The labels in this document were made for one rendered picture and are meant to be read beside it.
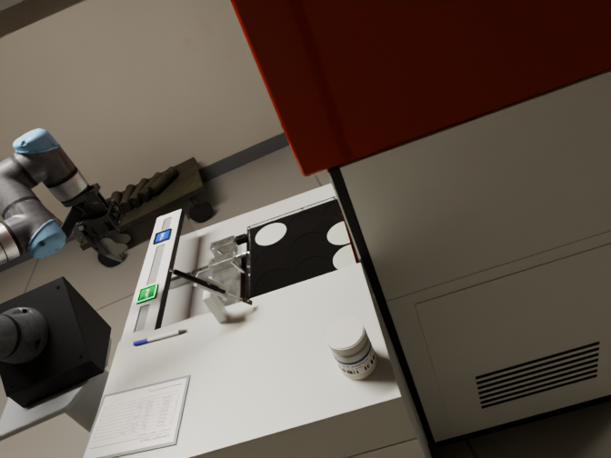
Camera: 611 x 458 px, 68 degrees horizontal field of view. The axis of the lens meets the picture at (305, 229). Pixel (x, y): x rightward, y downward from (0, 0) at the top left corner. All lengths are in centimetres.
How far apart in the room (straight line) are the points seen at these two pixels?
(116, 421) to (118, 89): 298
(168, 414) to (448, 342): 74
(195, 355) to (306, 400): 30
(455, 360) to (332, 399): 62
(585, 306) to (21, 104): 363
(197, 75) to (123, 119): 67
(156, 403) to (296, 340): 31
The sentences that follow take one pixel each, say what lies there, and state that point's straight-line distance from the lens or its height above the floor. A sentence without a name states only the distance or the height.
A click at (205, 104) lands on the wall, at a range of 376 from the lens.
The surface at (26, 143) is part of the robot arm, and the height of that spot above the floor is 145.
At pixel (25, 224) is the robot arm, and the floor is 134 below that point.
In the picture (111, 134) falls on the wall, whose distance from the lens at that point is 388.
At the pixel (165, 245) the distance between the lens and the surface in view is 146.
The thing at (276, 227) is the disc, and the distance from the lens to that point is 138.
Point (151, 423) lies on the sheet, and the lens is 101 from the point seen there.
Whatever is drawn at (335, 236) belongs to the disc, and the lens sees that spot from 125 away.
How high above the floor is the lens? 166
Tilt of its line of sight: 35 degrees down
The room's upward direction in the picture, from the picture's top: 24 degrees counter-clockwise
